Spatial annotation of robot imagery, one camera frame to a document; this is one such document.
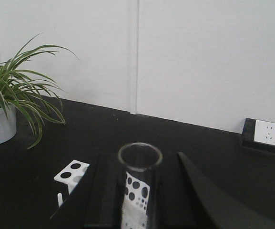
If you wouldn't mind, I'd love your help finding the white wall conduit strip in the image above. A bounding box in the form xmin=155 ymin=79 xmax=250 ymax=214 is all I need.
xmin=127 ymin=0 xmax=140 ymax=115

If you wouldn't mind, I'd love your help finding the white wall socket plate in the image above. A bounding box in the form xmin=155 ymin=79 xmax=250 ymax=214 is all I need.
xmin=254 ymin=120 xmax=275 ymax=146

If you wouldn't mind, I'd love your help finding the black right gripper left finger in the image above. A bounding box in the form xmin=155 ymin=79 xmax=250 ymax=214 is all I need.
xmin=49 ymin=153 xmax=121 ymax=229

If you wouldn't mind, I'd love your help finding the white test tube rack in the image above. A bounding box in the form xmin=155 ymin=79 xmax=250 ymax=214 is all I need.
xmin=54 ymin=159 xmax=150 ymax=229

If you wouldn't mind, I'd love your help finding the tall clear test tube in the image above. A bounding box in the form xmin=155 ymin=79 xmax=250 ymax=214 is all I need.
xmin=118 ymin=142 xmax=163 ymax=229

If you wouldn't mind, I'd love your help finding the black socket base box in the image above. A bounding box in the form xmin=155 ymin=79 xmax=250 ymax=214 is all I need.
xmin=241 ymin=118 xmax=275 ymax=153

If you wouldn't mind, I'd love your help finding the green spider plant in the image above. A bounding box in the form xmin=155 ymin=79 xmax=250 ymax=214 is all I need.
xmin=0 ymin=44 xmax=65 ymax=148

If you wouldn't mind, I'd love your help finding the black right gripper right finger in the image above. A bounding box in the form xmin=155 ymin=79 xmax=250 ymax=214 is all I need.
xmin=177 ymin=152 xmax=275 ymax=229

